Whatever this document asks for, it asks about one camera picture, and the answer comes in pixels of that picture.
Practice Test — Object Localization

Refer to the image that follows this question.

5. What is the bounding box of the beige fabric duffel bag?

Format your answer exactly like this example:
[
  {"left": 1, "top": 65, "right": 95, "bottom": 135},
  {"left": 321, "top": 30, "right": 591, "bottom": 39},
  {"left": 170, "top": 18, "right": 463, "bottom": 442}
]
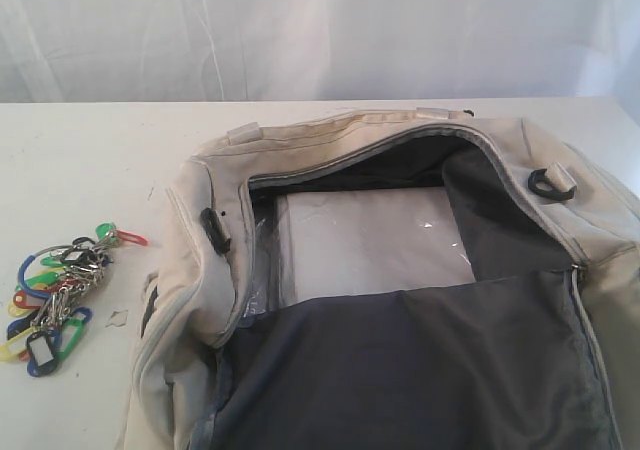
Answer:
[{"left": 117, "top": 109, "right": 639, "bottom": 449}]

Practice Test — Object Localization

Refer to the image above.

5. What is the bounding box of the black plastic D-ring left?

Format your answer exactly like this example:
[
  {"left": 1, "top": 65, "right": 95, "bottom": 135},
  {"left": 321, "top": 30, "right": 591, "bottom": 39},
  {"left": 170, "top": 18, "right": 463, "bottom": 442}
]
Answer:
[{"left": 198, "top": 207, "right": 232, "bottom": 254}]

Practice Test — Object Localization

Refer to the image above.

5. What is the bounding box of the black plastic d-ring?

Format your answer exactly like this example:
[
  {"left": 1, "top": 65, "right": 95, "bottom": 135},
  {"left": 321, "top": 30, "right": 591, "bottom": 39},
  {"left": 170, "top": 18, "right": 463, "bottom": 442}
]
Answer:
[
  {"left": 198, "top": 207, "right": 232, "bottom": 254},
  {"left": 527, "top": 162, "right": 579, "bottom": 204}
]

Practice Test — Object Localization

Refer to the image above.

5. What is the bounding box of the colourful key tag bunch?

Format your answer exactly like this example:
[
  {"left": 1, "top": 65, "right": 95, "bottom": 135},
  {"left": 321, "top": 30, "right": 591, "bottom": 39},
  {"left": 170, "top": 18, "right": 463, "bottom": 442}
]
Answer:
[{"left": 1, "top": 223, "right": 149, "bottom": 378}]

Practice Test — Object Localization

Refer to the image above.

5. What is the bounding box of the metal zipper pull with ring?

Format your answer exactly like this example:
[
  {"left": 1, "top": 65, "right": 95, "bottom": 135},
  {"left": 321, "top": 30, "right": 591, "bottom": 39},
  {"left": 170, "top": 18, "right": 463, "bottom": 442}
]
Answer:
[{"left": 572, "top": 264, "right": 586, "bottom": 279}]

